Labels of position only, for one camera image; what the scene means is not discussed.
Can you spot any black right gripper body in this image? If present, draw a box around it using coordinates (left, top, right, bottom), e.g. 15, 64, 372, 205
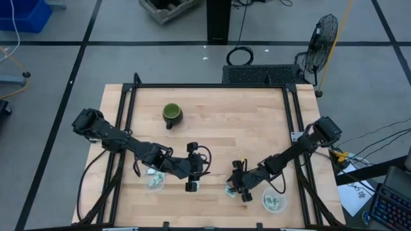
227, 167, 268, 193

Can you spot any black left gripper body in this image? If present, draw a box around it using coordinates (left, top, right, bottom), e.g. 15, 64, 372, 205
184, 150, 211, 184

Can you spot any green ceramic mug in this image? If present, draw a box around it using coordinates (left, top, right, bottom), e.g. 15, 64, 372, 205
162, 102, 184, 131

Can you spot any right clear plastic cup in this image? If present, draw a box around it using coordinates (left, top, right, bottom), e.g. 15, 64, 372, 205
261, 187, 288, 214

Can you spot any black vented computer case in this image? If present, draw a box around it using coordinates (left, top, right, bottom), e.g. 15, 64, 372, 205
222, 64, 311, 86

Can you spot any yellow connector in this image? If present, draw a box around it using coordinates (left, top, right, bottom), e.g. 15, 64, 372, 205
333, 150, 349, 163

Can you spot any white paper sheet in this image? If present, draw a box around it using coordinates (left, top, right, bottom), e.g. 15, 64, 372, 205
337, 162, 376, 218

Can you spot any black beam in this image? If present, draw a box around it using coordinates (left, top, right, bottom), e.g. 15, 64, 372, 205
335, 155, 408, 187

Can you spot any black tower box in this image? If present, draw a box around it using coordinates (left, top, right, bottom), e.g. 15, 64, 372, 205
206, 0, 232, 42

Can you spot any grey foam packaging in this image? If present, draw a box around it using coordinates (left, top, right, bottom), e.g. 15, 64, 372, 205
138, 0, 202, 26

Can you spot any black keyboard with coloured keys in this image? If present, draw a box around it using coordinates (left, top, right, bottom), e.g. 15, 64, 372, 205
369, 183, 411, 231

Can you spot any black floor fan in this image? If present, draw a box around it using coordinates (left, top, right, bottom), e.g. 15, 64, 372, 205
294, 13, 339, 87

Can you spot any black laptop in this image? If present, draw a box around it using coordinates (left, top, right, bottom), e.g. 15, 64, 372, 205
383, 165, 411, 200

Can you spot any grey stand leg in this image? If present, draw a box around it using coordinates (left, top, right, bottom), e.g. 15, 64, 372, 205
0, 71, 32, 87

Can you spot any black floor object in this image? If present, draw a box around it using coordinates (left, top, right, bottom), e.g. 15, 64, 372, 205
0, 99, 13, 121

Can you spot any blue plastic crate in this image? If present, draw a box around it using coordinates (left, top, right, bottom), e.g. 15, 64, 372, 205
0, 0, 53, 33

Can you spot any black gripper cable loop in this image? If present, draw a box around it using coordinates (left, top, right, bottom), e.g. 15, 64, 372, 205
192, 144, 213, 176

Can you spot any black aluminium table frame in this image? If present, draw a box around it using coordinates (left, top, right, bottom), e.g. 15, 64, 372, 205
75, 72, 346, 231

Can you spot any coiled black cable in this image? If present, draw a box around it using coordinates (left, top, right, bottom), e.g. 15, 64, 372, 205
225, 0, 254, 67

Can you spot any black arm base cable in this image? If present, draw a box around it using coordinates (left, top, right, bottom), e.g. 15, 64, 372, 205
76, 149, 109, 222

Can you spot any black floor cable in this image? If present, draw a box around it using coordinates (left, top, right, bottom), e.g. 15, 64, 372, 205
335, 118, 411, 149
349, 128, 411, 161

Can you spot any yellow hose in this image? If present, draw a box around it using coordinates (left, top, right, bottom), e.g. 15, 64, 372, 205
0, 46, 30, 101

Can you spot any yellow cable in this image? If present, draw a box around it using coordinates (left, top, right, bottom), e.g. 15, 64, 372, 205
315, 0, 354, 98

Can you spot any white cable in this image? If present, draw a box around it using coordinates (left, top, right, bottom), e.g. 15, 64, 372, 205
0, 0, 21, 64

